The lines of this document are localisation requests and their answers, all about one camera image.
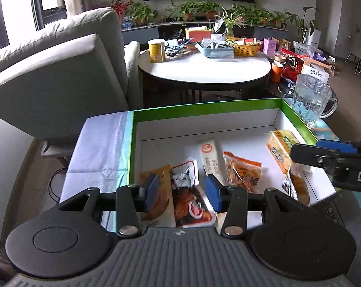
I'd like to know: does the orange cup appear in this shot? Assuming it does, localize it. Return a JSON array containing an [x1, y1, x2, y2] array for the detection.
[[271, 63, 284, 83]]

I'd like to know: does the orange tissue box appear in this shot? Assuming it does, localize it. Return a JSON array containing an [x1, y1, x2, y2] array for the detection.
[[185, 28, 213, 41]]

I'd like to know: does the grey armchair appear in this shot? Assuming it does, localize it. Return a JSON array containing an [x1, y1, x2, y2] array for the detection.
[[0, 7, 143, 168]]

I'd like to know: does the blue tray with sachets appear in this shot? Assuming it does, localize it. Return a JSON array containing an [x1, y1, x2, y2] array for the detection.
[[196, 41, 235, 59]]

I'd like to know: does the black round side table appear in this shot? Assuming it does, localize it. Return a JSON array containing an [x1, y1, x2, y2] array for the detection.
[[267, 78, 338, 102]]

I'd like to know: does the lavender cloth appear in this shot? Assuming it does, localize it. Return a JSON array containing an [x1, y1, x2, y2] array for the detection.
[[60, 111, 135, 234]]

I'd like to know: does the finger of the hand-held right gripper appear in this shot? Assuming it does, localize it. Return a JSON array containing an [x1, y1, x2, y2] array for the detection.
[[316, 139, 361, 156], [290, 143, 341, 169]]

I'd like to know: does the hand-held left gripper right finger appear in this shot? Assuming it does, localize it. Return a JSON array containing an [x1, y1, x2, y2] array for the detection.
[[205, 175, 304, 240]]

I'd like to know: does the spider plant in vase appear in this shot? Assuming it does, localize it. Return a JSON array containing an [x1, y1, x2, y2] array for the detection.
[[215, 9, 244, 38]]

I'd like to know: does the red snack bag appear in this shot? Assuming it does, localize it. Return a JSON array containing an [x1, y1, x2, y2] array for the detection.
[[282, 49, 308, 81]]

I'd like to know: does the pink box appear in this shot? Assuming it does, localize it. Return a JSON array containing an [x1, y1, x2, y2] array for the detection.
[[263, 37, 278, 56]]

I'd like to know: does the low television console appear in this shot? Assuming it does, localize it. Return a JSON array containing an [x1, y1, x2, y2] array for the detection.
[[121, 21, 289, 47]]

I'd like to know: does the white logo carton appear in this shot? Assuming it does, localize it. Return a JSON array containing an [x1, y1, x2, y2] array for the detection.
[[300, 61, 332, 84]]

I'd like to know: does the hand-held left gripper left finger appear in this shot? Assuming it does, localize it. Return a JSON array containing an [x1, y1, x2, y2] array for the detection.
[[58, 173, 161, 238]]

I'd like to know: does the yellow canister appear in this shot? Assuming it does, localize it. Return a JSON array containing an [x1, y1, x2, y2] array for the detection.
[[147, 39, 167, 63]]

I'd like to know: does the dark yellow snack packet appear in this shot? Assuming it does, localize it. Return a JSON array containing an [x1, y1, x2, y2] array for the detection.
[[282, 167, 311, 206]]

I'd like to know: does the black floor cable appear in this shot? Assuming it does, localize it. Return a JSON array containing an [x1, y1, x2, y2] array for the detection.
[[48, 167, 69, 199]]

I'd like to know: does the glass mug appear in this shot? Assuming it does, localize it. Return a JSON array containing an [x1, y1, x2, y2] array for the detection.
[[291, 74, 339, 130]]

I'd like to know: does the green cardboard box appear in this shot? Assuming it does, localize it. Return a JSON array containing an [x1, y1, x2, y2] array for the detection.
[[127, 97, 347, 237]]

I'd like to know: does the row of potted green plants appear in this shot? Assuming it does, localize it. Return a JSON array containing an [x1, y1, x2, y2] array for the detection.
[[128, 1, 288, 28]]

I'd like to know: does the orange brown snack packet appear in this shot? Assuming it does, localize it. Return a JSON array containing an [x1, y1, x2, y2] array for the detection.
[[139, 165, 175, 228]]

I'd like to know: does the long white snack packet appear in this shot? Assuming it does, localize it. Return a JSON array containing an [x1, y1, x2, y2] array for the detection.
[[198, 139, 227, 186]]

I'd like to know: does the brown cardboard box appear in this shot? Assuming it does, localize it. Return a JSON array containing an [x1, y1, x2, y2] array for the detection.
[[272, 37, 292, 51]]

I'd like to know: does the red white snack packet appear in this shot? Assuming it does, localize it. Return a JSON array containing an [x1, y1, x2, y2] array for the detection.
[[171, 158, 217, 227]]

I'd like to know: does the clear plastic storage bin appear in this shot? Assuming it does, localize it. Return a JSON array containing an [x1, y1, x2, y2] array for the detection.
[[293, 40, 323, 55]]

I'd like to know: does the red flower plant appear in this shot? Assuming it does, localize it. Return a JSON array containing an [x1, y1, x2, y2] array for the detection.
[[111, 0, 134, 21]]

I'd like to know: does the dark oval tray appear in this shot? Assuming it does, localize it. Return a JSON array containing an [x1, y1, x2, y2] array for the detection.
[[164, 37, 196, 57]]

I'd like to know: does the tall plant in white pot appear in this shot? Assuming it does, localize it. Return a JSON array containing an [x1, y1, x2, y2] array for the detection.
[[285, 6, 322, 45]]

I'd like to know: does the round white table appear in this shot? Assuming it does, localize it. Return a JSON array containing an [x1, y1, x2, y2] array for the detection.
[[138, 46, 272, 99]]

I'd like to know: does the yellow woven basket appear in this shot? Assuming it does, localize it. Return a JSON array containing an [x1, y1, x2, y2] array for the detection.
[[230, 40, 262, 57]]

